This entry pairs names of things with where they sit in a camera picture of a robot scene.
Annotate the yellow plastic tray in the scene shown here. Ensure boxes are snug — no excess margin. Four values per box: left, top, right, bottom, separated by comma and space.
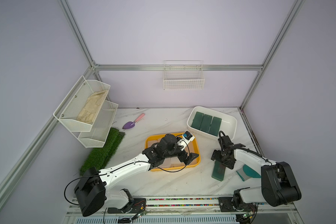
145, 134, 201, 171

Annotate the green pencil case back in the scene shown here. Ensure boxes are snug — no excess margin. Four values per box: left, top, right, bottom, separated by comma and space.
191, 112, 204, 130

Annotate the white plastic storage box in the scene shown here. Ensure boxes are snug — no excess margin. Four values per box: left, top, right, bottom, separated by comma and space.
187, 106, 238, 140

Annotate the green pencil case back angled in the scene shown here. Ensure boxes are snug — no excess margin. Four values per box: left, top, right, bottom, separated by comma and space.
200, 114, 213, 133

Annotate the clear pencil case pink pen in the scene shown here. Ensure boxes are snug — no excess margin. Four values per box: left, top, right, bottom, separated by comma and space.
146, 140, 159, 148

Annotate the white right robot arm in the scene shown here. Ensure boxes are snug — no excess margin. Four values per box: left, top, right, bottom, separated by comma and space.
211, 131, 302, 211

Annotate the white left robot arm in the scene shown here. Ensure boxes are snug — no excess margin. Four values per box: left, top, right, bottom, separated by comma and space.
74, 131, 199, 217

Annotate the purple pink garden trowel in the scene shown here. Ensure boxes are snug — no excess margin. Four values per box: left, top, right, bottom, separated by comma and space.
122, 113, 145, 130

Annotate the green artificial grass mat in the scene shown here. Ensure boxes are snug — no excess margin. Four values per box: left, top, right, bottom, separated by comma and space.
79, 128, 126, 176

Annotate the beige cloth in shelf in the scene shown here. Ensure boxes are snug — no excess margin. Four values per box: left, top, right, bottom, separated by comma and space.
77, 90, 108, 125

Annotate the white mesh two-tier shelf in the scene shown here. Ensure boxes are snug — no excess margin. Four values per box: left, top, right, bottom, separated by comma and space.
53, 76, 118, 148

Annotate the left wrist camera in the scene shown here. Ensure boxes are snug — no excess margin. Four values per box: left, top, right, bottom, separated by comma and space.
176, 131, 195, 151

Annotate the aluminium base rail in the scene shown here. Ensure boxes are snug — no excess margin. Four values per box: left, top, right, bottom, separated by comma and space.
63, 195, 303, 224

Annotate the white wire wall basket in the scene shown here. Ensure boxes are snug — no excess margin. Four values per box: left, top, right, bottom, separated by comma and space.
163, 60, 205, 91

